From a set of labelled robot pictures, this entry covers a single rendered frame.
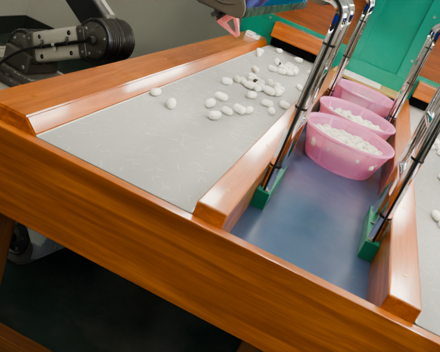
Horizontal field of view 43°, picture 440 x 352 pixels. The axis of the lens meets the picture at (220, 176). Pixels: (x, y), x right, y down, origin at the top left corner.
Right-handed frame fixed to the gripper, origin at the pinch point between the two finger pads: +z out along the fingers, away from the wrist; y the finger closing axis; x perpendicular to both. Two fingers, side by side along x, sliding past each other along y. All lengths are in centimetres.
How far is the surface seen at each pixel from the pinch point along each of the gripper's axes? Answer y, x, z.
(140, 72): -48.1, 12.9, 0.7
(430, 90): 78, -42, 54
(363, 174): -25, -21, 52
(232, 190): -88, -12, 31
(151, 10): 169, 92, -56
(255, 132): -45, -6, 27
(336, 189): -39, -16, 50
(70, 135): -92, 9, 9
